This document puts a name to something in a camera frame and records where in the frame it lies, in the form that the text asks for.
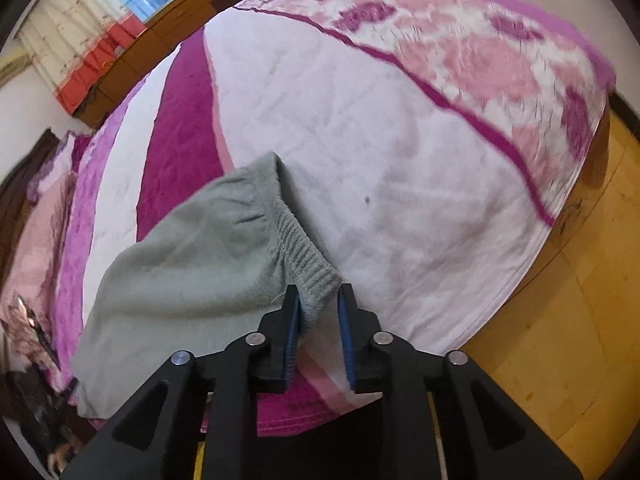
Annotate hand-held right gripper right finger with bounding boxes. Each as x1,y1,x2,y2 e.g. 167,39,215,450
337,282,583,480

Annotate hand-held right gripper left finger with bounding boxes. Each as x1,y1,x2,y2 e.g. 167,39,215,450
60,284,302,480

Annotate grey-green pants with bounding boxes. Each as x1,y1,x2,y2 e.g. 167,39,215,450
70,151,343,420

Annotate pink purple white printed blanket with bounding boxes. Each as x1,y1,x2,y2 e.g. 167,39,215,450
50,0,617,441

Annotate black jacket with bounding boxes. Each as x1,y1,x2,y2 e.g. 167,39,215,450
0,370,96,476

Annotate smartphone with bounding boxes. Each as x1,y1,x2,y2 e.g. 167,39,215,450
10,295,51,351

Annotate pink pillow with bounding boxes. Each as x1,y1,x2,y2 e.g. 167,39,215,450
0,160,81,391

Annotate lilac ruffled pillow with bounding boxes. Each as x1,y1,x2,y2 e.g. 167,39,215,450
25,130,78,201

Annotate dark wooden headboard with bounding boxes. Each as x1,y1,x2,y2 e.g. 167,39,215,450
0,127,61,271

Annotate cream curtain with red hem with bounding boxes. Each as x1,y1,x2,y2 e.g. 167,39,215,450
15,0,151,116

